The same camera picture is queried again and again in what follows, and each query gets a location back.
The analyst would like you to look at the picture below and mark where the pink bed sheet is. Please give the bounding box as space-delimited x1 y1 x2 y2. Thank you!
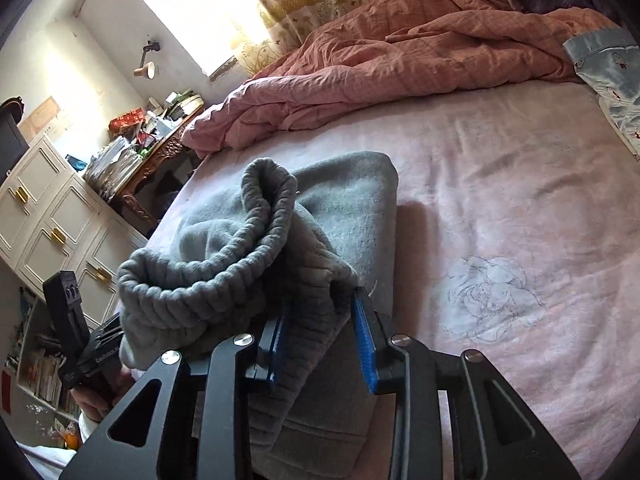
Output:
149 77 640 480

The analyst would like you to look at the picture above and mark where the tree print curtain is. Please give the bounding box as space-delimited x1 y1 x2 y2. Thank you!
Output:
227 0 427 79

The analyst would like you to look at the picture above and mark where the window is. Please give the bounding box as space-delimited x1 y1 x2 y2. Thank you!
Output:
111 0 272 77

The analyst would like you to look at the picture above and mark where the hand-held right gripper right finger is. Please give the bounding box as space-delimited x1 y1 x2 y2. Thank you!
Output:
350 290 583 480

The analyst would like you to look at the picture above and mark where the person's left hand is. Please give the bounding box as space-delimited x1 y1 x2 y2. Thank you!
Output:
74 365 134 424

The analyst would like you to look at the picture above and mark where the stack of books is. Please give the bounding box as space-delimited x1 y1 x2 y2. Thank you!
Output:
164 88 206 119

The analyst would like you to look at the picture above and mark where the stack of papers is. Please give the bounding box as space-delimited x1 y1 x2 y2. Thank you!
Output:
81 136 147 200

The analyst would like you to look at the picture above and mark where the pink checked duvet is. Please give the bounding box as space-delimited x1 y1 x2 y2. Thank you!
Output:
180 0 622 163

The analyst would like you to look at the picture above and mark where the bookshelf with books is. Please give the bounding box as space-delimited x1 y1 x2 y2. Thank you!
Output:
0 285 87 427

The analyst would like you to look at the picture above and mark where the grey sweatshirt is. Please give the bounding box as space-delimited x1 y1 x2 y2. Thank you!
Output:
116 151 401 480

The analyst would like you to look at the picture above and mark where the wall lamp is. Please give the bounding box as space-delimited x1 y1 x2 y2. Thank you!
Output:
132 38 161 81

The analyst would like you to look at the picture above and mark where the red box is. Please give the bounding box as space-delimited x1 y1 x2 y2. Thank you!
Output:
108 107 147 137

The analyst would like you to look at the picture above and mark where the carved wooden table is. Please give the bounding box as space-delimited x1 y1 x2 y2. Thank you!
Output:
119 105 207 237

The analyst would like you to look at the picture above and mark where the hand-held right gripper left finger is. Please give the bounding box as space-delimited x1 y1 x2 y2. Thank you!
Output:
60 310 292 480

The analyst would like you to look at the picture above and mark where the brown paper sheet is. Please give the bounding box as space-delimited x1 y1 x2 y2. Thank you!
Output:
16 97 64 144

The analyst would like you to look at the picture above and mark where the white panelled cabinet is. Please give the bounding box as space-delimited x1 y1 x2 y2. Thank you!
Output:
0 131 149 329

